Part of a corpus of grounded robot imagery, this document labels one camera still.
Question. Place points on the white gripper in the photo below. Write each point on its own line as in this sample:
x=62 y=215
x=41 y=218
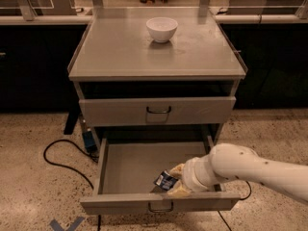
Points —
x=191 y=175

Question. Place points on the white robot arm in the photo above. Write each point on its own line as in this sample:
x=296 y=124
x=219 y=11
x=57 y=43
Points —
x=228 y=162

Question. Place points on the open grey middle drawer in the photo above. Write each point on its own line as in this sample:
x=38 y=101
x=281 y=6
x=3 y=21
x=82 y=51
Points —
x=125 y=180

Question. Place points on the upper grey drawer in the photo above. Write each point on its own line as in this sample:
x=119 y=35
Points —
x=156 y=111

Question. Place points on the grey metal drawer cabinet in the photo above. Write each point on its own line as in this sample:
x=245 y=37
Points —
x=117 y=58

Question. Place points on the blue power adapter box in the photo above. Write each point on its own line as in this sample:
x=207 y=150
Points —
x=89 y=142

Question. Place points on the white ceramic bowl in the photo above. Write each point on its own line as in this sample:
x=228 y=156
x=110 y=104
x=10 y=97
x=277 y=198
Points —
x=161 y=29

